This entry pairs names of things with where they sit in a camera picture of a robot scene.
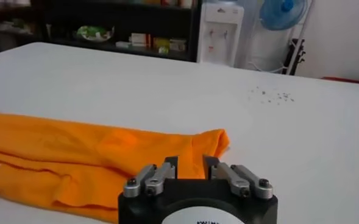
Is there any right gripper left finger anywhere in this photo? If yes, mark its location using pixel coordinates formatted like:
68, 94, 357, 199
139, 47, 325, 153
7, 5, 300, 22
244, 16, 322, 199
123, 155, 179, 198

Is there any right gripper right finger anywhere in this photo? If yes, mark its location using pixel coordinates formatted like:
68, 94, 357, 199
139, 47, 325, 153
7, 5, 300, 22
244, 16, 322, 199
202, 155, 274, 200

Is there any orange t-shirt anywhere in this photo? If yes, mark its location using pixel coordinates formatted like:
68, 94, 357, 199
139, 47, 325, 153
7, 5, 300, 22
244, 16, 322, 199
0, 111, 230, 223

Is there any yellow green medicine box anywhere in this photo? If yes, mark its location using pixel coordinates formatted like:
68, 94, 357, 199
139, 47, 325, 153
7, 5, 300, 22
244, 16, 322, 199
152, 37, 171, 54

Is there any white green medicine box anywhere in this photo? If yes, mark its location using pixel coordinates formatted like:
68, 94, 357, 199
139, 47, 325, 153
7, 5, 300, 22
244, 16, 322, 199
169, 38, 188, 52

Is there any black tripod stand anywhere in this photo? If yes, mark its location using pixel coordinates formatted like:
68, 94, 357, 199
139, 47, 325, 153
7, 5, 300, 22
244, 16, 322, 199
282, 38, 307, 75

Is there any flat white small box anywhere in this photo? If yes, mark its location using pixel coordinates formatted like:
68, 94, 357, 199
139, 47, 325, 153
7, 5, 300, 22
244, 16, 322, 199
115, 41, 133, 50

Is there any white water dispenser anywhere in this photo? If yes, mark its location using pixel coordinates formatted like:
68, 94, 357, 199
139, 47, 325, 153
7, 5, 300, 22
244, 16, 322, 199
196, 1, 245, 68

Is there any white red medicine box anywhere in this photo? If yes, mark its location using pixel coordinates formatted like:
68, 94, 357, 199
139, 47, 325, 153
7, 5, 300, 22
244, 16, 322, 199
129, 32, 152, 48

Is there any blue standing fan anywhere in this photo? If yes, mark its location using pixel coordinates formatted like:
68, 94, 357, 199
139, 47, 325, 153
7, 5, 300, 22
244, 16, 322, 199
236, 0, 316, 75

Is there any green white plastic bag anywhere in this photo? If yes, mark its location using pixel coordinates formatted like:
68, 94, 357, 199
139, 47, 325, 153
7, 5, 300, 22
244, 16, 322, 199
75, 25, 115, 43

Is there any black shelving unit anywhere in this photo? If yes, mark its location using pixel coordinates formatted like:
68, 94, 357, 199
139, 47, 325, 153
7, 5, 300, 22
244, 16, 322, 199
40, 0, 203, 63

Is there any blue water jug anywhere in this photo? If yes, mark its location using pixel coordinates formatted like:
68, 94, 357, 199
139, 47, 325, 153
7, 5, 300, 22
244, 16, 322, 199
259, 0, 308, 32

